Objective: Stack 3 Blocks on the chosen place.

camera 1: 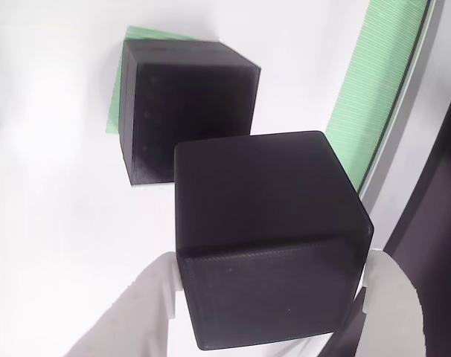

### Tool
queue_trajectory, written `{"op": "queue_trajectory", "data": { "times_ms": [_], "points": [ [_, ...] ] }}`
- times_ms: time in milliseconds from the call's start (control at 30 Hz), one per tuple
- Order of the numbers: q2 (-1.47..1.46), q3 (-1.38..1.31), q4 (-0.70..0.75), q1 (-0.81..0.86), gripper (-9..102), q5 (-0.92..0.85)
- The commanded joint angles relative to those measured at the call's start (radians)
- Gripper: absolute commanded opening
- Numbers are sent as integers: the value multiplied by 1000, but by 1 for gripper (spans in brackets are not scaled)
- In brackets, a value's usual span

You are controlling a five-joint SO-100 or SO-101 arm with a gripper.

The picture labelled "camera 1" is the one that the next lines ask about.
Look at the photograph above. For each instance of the grey table edge trim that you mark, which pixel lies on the grey table edge trim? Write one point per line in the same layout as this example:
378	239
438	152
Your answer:
415	74

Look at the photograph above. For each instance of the black cube with seam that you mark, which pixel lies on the black cube with seam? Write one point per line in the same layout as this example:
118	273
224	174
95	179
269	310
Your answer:
195	111

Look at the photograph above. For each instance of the green striped square patch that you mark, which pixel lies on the green striped square patch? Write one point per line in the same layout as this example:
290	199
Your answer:
114	119

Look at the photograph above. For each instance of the green striped tape strip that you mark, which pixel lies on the green striped tape strip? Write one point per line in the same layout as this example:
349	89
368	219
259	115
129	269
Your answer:
374	93

